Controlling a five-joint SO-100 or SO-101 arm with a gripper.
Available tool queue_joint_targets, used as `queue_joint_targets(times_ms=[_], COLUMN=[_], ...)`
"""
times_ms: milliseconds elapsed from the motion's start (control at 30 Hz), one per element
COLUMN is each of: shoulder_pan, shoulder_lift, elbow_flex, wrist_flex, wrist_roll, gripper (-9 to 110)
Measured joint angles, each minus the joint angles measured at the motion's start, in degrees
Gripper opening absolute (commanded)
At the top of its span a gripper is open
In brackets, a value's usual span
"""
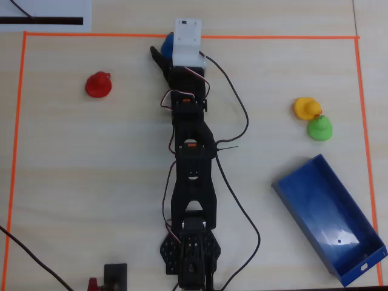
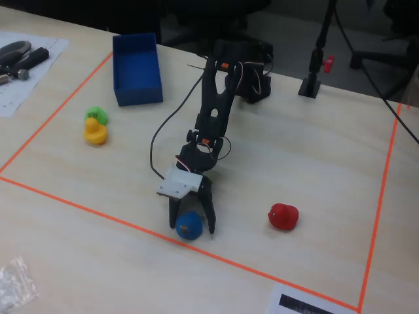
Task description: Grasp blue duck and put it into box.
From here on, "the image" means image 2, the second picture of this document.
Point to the blue plastic box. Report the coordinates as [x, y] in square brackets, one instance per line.
[139, 96]

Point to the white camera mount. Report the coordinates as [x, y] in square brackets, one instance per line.
[178, 184]

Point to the yellow rubber duck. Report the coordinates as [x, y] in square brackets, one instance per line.
[95, 134]

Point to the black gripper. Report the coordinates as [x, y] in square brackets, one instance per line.
[205, 191]

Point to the red clamp knob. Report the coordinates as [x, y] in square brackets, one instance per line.
[329, 63]

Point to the green rubber duck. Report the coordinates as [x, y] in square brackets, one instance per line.
[98, 112]

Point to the white printed paper sheet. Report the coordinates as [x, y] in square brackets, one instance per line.
[32, 85]

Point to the orange tape border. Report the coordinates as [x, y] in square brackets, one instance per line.
[271, 278]

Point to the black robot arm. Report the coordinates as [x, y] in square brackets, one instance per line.
[212, 98]

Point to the blue ball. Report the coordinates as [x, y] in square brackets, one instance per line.
[193, 225]

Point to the black camera stand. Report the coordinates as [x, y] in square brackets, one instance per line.
[309, 88]

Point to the metal cylinder piece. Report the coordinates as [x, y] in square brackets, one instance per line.
[23, 74]

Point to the red rubber duck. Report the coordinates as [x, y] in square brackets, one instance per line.
[284, 217]

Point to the small metal part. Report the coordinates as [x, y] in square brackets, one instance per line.
[2, 79]

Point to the clear plastic bag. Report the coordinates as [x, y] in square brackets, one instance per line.
[14, 288]

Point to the white paper with black bar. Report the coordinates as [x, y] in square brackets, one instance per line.
[275, 301]

